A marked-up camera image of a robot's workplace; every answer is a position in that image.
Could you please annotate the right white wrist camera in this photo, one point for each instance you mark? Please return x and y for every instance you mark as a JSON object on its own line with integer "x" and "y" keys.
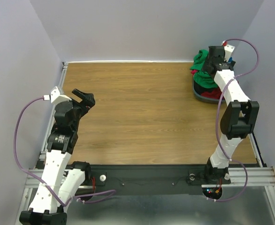
{"x": 229, "y": 49}

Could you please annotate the green t shirt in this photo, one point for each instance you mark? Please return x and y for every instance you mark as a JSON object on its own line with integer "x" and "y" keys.
{"x": 202, "y": 78}

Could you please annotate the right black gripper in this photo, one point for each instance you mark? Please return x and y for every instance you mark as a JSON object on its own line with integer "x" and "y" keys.
{"x": 215, "y": 54}

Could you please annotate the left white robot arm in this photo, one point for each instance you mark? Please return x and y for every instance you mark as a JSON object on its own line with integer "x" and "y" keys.
{"x": 55, "y": 193}

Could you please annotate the aluminium frame rail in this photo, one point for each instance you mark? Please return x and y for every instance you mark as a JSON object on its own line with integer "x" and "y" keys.
{"x": 107, "y": 175}

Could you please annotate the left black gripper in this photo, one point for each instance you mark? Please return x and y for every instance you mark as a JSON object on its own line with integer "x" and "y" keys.
{"x": 88, "y": 102}

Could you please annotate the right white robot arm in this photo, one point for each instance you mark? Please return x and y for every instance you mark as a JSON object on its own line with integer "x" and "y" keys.
{"x": 239, "y": 118}

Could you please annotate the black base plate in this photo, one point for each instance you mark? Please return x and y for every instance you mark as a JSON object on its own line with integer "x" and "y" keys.
{"x": 152, "y": 189}

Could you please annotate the red t shirt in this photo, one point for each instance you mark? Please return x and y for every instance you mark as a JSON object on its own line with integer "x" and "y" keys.
{"x": 210, "y": 92}

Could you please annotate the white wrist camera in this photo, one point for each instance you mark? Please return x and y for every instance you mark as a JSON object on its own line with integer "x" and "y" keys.
{"x": 229, "y": 49}
{"x": 56, "y": 96}

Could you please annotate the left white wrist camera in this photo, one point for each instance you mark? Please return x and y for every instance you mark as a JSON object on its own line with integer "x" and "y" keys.
{"x": 56, "y": 96}

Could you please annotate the grey plastic laundry basket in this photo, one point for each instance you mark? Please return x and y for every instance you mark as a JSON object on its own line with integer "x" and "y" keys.
{"x": 205, "y": 96}

